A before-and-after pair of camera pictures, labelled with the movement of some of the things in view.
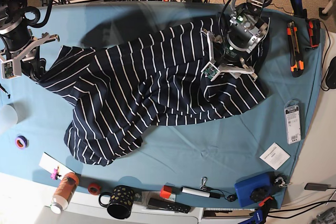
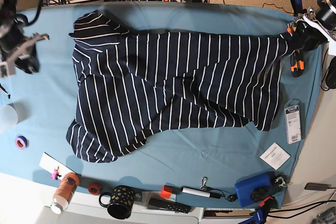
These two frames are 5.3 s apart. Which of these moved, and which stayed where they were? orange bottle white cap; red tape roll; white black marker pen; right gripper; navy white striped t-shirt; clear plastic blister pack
Moved: right gripper; navy white striped t-shirt
Stayed: orange bottle white cap; clear plastic blister pack; white black marker pen; red tape roll
